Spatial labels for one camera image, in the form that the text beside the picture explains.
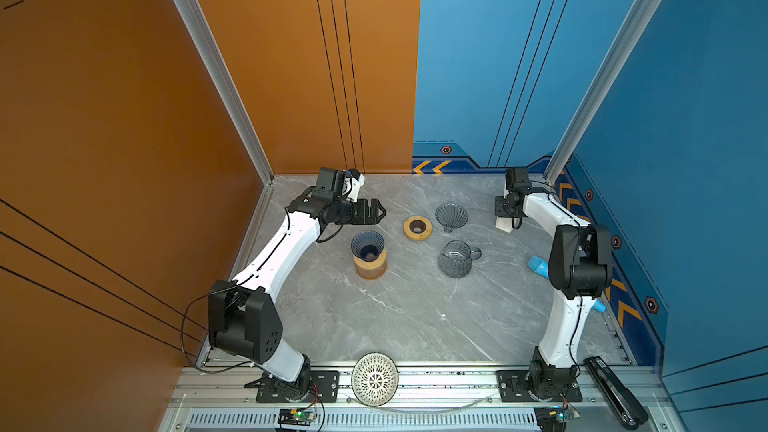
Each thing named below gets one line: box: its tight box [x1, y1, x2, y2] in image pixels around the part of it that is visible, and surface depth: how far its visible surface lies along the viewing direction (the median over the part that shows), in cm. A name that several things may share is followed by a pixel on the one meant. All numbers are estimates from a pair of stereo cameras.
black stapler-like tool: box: [583, 356, 649, 430], surface depth 72 cm
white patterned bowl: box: [351, 352, 399, 407], surface depth 75 cm
